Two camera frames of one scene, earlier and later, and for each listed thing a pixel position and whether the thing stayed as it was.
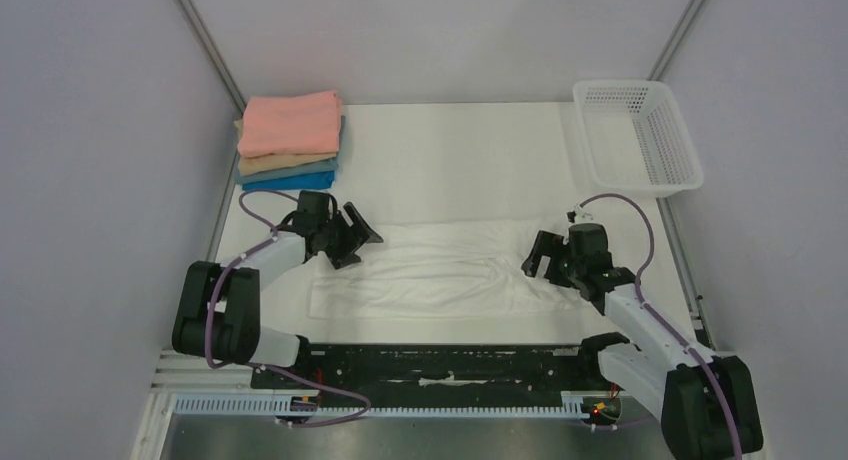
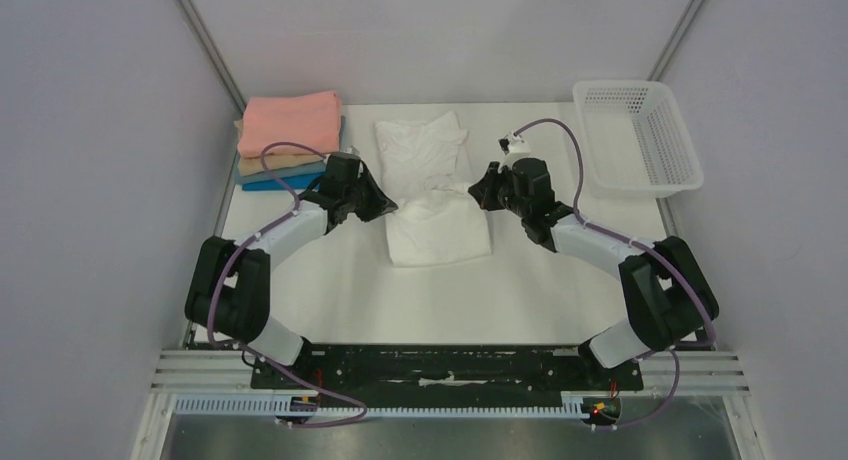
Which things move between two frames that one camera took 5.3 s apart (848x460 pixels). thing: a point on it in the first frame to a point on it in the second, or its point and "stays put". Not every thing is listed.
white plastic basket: [636, 137] stays put
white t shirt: [439, 269] to [424, 170]
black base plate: [434, 371] stays put
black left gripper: [344, 256] to [381, 204]
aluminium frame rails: [193, 369] stays put
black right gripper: [557, 262] to [495, 189]
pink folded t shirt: [298, 123] stays put
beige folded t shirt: [261, 163] stays put
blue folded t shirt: [320, 180] stays put
